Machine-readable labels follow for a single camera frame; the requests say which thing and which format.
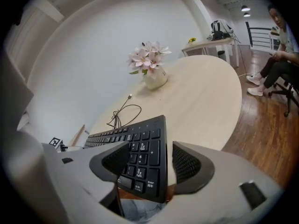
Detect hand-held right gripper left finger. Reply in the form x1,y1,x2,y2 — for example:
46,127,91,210
42,141,131,224

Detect black stair railing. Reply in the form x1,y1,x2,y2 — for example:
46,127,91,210
245,21,279,48

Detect black usb cable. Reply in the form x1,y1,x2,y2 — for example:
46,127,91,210
107,93,142,128

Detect black office chair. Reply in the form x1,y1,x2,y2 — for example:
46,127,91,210
268,73,299,118

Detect white shelf unit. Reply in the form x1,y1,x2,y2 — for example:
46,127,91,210
270,31,282,55

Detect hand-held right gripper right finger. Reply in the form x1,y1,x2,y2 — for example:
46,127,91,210
149,140,285,224

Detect white side desk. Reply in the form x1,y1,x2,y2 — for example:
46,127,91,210
181,37,240,68

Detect pink artificial flowers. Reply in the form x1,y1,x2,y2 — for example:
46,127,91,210
127,41,172,80

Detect white floor cable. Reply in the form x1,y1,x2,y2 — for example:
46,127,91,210
233,35,262,77

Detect white ceramic vase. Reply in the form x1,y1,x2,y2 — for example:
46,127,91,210
142,65,169,90

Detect black keyboard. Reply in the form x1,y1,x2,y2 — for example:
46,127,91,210
83,115,169,204

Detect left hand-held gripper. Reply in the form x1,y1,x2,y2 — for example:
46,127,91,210
48,137,85,153

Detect white and black backpack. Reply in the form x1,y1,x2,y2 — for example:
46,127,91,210
210,19,235,41

